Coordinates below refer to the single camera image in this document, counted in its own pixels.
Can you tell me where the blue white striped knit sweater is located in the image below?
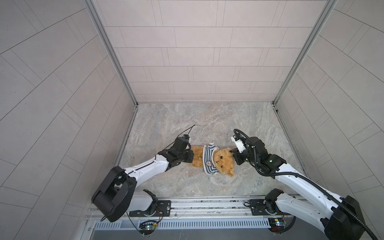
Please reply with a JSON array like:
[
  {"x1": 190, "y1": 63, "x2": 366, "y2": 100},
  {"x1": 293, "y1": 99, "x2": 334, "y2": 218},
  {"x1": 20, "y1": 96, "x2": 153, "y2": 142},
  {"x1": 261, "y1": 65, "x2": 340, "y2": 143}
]
[{"x1": 203, "y1": 143, "x2": 219, "y2": 175}]

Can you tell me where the green circuit board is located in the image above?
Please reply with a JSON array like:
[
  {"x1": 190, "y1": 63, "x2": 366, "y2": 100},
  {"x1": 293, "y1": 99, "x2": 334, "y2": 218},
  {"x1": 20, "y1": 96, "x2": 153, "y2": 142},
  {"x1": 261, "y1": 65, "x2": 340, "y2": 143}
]
[
  {"x1": 140, "y1": 220, "x2": 158, "y2": 236},
  {"x1": 268, "y1": 218, "x2": 286, "y2": 233}
]

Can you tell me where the left aluminium corner post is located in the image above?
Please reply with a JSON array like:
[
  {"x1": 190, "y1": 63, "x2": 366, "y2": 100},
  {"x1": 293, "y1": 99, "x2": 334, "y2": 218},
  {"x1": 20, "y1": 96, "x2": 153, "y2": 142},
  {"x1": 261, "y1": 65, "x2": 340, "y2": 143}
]
[{"x1": 84, "y1": 0, "x2": 139, "y2": 108}]

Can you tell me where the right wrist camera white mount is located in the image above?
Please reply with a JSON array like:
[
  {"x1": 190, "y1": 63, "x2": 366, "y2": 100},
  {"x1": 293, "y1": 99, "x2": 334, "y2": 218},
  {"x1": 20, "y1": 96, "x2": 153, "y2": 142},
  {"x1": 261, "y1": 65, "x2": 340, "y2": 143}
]
[{"x1": 231, "y1": 133, "x2": 247, "y2": 153}]

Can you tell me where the aluminium corner post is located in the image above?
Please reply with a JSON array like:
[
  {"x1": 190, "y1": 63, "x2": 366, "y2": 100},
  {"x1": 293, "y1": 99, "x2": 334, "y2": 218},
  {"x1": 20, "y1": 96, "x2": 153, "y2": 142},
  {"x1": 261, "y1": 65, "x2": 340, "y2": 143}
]
[
  {"x1": 84, "y1": 0, "x2": 139, "y2": 108},
  {"x1": 272, "y1": 0, "x2": 338, "y2": 108}
]

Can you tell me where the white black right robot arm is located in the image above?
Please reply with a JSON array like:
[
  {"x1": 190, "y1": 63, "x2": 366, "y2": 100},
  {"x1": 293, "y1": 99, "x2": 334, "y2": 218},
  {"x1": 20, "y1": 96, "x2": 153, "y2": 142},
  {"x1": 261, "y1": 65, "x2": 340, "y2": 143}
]
[{"x1": 231, "y1": 133, "x2": 367, "y2": 240}]

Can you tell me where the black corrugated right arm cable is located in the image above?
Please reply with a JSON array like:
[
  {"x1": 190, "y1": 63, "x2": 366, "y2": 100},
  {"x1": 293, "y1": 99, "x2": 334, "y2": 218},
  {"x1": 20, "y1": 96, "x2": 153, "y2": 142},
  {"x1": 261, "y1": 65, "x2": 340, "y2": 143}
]
[{"x1": 233, "y1": 128, "x2": 379, "y2": 240}]

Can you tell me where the brown plush teddy bear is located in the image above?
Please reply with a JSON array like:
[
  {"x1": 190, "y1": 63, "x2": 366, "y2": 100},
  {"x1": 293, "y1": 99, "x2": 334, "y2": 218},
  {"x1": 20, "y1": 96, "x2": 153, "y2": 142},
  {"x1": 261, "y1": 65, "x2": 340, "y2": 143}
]
[{"x1": 190, "y1": 146, "x2": 235, "y2": 177}]

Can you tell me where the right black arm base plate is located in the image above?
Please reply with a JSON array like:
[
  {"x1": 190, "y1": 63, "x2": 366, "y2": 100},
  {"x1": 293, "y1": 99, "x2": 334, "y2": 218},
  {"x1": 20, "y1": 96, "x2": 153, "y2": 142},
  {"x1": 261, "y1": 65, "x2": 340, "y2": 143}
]
[{"x1": 244, "y1": 199, "x2": 291, "y2": 218}]

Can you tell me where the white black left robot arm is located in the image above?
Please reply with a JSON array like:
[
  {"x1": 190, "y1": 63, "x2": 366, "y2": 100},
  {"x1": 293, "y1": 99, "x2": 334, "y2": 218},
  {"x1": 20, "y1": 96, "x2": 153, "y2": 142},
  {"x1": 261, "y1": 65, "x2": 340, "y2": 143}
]
[{"x1": 91, "y1": 135, "x2": 194, "y2": 223}]

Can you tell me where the right aluminium corner post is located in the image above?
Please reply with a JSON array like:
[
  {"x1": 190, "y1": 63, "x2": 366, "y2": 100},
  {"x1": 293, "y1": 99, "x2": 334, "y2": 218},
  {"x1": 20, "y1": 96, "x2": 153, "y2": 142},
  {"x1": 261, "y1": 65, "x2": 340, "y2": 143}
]
[{"x1": 272, "y1": 0, "x2": 338, "y2": 108}]

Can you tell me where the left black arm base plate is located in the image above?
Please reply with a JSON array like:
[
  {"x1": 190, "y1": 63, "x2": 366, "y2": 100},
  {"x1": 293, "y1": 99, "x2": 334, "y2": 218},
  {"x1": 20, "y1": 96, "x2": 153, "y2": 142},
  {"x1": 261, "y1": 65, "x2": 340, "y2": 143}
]
[{"x1": 150, "y1": 200, "x2": 172, "y2": 217}]

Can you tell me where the right green circuit board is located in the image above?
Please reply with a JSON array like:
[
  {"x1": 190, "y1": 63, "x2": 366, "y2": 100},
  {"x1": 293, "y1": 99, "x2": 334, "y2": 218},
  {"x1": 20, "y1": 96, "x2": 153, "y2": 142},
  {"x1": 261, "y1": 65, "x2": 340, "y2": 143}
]
[{"x1": 268, "y1": 218, "x2": 286, "y2": 233}]

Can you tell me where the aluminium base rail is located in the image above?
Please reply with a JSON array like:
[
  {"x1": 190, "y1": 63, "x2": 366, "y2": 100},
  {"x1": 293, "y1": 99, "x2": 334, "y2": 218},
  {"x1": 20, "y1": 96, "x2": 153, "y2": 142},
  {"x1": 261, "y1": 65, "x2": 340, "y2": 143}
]
[{"x1": 76, "y1": 195, "x2": 340, "y2": 240}]

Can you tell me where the left green circuit board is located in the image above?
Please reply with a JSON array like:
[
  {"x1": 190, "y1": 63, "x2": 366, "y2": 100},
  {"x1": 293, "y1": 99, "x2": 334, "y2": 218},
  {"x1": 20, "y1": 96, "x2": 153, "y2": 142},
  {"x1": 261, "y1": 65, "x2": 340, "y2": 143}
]
[{"x1": 140, "y1": 220, "x2": 158, "y2": 236}]

